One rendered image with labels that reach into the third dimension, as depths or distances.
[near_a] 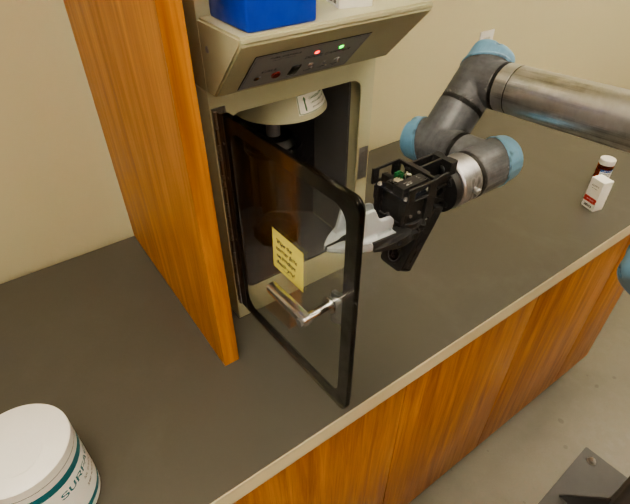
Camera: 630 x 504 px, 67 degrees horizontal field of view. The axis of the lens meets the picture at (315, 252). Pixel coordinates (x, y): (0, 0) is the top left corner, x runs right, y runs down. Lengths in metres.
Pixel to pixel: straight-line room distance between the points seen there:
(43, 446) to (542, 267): 1.02
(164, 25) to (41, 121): 0.60
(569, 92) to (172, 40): 0.52
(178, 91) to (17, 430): 0.49
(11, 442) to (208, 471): 0.27
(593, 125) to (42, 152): 1.01
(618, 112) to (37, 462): 0.86
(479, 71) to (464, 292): 0.47
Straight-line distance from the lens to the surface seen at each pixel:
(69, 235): 1.27
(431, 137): 0.82
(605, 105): 0.76
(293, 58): 0.70
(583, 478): 2.05
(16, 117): 1.14
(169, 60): 0.61
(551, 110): 0.78
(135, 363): 0.98
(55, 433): 0.75
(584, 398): 2.27
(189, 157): 0.65
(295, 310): 0.64
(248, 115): 0.87
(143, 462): 0.86
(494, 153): 0.77
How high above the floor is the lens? 1.67
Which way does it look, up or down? 40 degrees down
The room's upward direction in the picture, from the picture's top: straight up
